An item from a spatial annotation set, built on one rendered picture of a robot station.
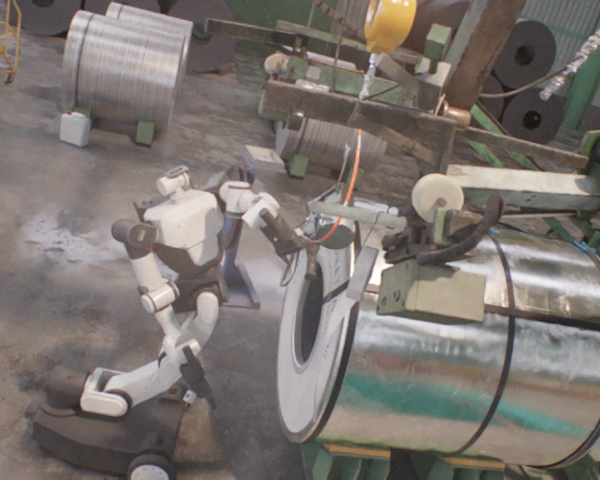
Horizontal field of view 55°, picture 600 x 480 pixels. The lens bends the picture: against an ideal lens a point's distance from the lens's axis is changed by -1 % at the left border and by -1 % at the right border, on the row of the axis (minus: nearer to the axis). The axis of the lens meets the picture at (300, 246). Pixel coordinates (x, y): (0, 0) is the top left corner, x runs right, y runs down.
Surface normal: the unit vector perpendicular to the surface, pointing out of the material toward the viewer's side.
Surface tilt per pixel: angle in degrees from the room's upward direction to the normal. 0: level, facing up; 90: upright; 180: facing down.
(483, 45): 105
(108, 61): 71
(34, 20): 90
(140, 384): 90
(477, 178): 41
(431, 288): 54
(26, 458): 0
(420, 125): 90
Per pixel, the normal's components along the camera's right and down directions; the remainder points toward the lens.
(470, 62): 0.05, 0.64
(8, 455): 0.25, -0.89
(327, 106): -0.11, 0.37
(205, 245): 0.65, 0.15
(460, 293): 0.25, -0.18
